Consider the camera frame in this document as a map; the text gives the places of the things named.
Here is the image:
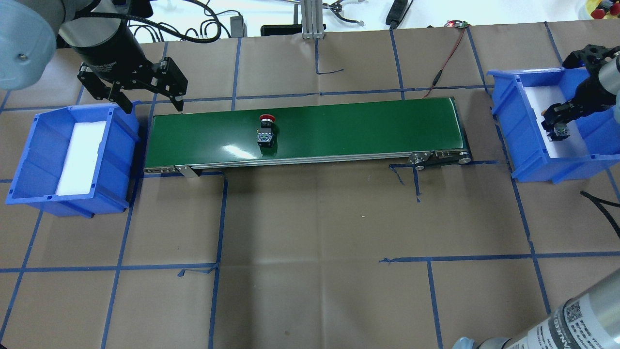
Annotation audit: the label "white foam pad left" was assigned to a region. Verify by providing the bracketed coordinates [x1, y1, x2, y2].
[55, 121, 107, 196]

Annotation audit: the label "green conveyor belt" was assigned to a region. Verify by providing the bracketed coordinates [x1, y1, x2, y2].
[144, 97, 473, 176]

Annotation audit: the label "white foam pad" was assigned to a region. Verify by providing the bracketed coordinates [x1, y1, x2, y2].
[55, 121, 107, 196]
[524, 85, 589, 159]

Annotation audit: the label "white foam pad right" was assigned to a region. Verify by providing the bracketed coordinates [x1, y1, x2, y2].
[524, 85, 589, 159]

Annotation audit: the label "aluminium profile post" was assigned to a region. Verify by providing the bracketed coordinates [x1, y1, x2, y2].
[300, 0, 324, 39]

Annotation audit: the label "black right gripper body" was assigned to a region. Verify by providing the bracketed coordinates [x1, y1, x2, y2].
[562, 45, 620, 122]

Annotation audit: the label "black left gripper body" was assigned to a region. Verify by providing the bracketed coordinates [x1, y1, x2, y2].
[59, 17, 157, 100]

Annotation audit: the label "blue storage bin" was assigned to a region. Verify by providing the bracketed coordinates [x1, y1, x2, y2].
[6, 104, 140, 218]
[488, 68, 620, 184]

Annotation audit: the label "red mushroom push button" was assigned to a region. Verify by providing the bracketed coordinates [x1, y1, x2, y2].
[257, 113, 276, 148]

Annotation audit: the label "yellow mushroom push button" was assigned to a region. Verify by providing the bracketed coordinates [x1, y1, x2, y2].
[550, 123, 571, 142]

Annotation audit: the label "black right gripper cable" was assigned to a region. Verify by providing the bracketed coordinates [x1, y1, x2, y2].
[579, 190, 620, 229]

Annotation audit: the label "black braided left gripper cable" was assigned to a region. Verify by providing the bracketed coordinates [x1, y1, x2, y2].
[73, 0, 222, 43]

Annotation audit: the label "blue left storage bin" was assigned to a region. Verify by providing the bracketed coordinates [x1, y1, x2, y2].
[6, 104, 140, 218]

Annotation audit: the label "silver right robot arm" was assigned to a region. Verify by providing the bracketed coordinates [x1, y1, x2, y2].
[454, 45, 619, 349]

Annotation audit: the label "blue right storage bin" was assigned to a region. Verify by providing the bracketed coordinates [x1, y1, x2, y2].
[488, 68, 620, 184]

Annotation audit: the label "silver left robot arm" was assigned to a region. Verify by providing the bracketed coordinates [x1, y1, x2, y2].
[0, 0, 188, 113]

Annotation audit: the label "red black conveyor wires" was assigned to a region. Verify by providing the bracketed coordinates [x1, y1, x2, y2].
[422, 20, 469, 99]

